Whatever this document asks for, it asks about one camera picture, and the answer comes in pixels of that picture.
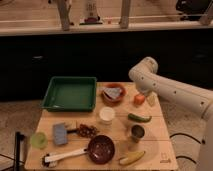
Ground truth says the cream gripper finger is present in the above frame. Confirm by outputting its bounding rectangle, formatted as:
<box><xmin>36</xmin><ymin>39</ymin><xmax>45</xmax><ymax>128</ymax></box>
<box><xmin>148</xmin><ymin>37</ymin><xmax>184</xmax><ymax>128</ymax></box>
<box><xmin>146</xmin><ymin>92</ymin><xmax>156</xmax><ymax>107</ymax></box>

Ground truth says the red orange apple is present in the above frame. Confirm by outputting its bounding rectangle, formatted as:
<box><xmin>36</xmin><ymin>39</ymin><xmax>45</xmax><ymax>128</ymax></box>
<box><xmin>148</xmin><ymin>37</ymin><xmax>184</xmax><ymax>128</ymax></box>
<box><xmin>133</xmin><ymin>94</ymin><xmax>145</xmax><ymax>106</ymax></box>

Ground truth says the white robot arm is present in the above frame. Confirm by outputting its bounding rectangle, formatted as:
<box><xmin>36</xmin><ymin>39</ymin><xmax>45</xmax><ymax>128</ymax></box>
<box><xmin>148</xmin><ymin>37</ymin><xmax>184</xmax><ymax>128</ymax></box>
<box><xmin>128</xmin><ymin>57</ymin><xmax>213</xmax><ymax>171</ymax></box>

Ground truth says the metal cup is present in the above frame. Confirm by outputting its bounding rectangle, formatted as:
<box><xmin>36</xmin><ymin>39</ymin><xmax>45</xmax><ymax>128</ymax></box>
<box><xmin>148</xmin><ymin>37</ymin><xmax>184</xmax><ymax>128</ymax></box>
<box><xmin>131</xmin><ymin>125</ymin><xmax>145</xmax><ymax>143</ymax></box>

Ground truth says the white paper cup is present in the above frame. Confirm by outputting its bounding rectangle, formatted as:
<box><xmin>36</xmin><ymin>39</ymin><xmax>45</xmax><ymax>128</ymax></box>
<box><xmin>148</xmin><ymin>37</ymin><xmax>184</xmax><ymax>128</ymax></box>
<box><xmin>99</xmin><ymin>107</ymin><xmax>115</xmax><ymax>124</ymax></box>

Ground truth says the light green plastic cup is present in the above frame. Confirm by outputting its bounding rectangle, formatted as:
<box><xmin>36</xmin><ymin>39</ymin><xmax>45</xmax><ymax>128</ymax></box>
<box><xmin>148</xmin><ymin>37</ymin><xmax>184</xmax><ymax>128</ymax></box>
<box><xmin>30</xmin><ymin>132</ymin><xmax>47</xmax><ymax>149</ymax></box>

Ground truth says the green pepper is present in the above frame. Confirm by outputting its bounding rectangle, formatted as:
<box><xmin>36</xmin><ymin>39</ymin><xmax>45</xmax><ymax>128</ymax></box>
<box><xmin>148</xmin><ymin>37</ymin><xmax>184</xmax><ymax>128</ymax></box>
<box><xmin>128</xmin><ymin>113</ymin><xmax>152</xmax><ymax>123</ymax></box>

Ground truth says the orange bowl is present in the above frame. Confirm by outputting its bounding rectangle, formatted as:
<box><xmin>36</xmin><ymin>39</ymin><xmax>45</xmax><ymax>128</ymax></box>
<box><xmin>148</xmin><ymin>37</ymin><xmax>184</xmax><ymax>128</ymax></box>
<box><xmin>101</xmin><ymin>83</ymin><xmax>126</xmax><ymax>103</ymax></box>

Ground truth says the grey cloth in bowl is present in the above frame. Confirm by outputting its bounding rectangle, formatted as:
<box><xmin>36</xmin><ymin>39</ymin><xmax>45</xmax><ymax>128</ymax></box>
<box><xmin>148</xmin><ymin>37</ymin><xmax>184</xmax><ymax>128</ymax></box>
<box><xmin>104</xmin><ymin>88</ymin><xmax>121</xmax><ymax>99</ymax></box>

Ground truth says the yellow corn cob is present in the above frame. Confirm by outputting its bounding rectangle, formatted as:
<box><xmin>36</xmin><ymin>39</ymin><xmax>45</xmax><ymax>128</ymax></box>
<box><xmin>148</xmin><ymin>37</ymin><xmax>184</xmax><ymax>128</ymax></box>
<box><xmin>119</xmin><ymin>151</ymin><xmax>145</xmax><ymax>165</ymax></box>

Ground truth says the dark red frying pan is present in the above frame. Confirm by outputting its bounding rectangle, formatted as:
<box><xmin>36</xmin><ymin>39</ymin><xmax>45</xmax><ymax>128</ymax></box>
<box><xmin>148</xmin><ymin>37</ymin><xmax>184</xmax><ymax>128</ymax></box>
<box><xmin>42</xmin><ymin>135</ymin><xmax>115</xmax><ymax>167</ymax></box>

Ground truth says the green plastic tray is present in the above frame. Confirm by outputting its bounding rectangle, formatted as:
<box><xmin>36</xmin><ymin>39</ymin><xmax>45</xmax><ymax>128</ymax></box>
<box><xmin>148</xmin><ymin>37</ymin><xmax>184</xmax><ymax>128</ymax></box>
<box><xmin>42</xmin><ymin>76</ymin><xmax>97</xmax><ymax>112</ymax></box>

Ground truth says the blue grey sponge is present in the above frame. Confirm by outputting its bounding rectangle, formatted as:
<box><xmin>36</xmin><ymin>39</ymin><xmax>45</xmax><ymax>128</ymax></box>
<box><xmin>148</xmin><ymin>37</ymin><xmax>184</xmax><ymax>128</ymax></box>
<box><xmin>53</xmin><ymin>123</ymin><xmax>68</xmax><ymax>146</ymax></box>

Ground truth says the wooden shelf beam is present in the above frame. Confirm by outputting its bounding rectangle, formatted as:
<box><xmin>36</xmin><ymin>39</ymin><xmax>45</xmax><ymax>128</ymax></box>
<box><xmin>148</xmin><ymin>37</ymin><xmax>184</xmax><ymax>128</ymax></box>
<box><xmin>0</xmin><ymin>20</ymin><xmax>213</xmax><ymax>36</ymax></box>

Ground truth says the black stand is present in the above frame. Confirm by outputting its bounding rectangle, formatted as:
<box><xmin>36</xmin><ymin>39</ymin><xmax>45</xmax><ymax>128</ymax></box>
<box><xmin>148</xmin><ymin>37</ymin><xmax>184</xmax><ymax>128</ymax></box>
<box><xmin>13</xmin><ymin>132</ymin><xmax>25</xmax><ymax>171</ymax></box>

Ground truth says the black cable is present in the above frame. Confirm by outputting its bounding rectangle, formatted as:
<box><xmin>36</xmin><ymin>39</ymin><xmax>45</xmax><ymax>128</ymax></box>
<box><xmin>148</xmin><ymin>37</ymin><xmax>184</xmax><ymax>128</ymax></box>
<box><xmin>169</xmin><ymin>132</ymin><xmax>204</xmax><ymax>171</ymax></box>

